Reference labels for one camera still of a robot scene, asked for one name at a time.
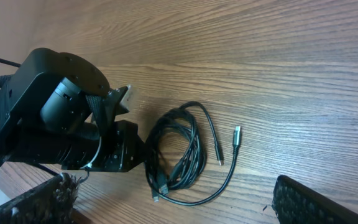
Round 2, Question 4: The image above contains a thin black USB cable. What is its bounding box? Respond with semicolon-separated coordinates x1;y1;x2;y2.
151;101;242;207

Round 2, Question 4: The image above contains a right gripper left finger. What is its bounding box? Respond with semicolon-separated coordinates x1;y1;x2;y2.
0;173;79;224

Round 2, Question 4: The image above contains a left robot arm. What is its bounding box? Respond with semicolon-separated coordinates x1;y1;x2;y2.
0;48;146;172

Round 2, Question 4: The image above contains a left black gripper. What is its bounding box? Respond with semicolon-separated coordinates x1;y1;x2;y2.
62;120;147;172

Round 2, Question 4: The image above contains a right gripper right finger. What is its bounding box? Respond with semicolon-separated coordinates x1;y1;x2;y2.
272;175;358;224

